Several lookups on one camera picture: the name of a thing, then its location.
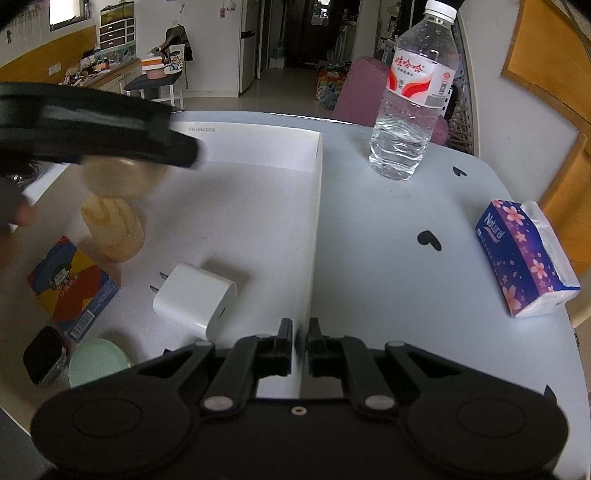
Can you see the dark stool with white legs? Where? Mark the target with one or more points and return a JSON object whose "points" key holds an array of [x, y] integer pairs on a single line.
{"points": [[168, 89]]}

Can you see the purple sofa chair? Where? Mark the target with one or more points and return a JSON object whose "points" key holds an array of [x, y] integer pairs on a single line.
{"points": [[369, 78]]}

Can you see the white shallow tray box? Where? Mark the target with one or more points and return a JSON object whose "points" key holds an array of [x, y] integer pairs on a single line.
{"points": [[249, 213]]}

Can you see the white refrigerator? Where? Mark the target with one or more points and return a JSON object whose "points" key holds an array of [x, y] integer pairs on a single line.
{"points": [[248, 32]]}

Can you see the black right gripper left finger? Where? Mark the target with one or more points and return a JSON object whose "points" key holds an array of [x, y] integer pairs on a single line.
{"points": [[274, 353]]}

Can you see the white USB wall charger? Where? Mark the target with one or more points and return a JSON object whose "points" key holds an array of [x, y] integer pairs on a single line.
{"points": [[194, 298]]}

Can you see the beige earbuds case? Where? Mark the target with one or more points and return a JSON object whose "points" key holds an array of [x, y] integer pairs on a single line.
{"points": [[114, 177]]}

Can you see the red blue yellow card box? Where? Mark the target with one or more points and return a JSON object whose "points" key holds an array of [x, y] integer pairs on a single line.
{"points": [[72, 288]]}

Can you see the pink pot on stool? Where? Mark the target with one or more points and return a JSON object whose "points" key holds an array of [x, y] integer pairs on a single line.
{"points": [[153, 67]]}

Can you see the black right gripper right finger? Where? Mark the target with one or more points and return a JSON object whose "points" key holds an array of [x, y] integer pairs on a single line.
{"points": [[325, 354]]}

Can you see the smartwatch body black screen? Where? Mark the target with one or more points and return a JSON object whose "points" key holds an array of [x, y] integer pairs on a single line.
{"points": [[45, 357]]}

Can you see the small drawer organizer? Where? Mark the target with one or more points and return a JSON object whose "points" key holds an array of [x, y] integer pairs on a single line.
{"points": [[117, 25]]}

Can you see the clear water bottle red label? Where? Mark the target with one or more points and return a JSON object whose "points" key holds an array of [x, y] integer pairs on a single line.
{"points": [[403, 128]]}

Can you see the purple floral tissue pack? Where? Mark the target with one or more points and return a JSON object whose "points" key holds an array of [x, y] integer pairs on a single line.
{"points": [[527, 258]]}

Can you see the white cabinet counter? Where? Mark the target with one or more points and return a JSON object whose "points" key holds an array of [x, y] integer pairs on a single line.
{"points": [[112, 79]]}

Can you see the person's left hand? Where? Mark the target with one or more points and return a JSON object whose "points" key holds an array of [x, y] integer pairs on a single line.
{"points": [[15, 210]]}

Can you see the mint green round disc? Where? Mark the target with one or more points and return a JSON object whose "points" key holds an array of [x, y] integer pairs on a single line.
{"points": [[96, 359]]}

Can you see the oval light wooden box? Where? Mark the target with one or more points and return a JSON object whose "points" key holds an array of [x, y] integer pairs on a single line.
{"points": [[114, 227]]}

